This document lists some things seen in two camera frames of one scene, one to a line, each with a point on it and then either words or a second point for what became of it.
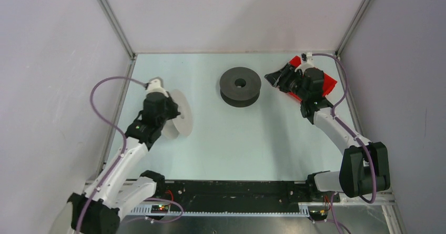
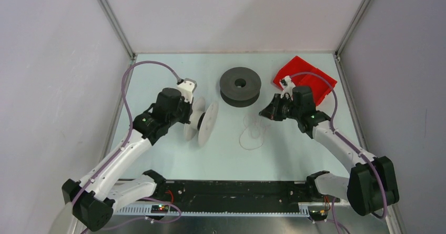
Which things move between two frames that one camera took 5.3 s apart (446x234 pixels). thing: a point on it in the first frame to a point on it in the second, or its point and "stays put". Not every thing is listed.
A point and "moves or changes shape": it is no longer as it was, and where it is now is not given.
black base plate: [244, 196] stays put
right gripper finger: [275, 78] to [273, 111]
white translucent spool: [181, 124] moves or changes shape
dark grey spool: [240, 86] stays put
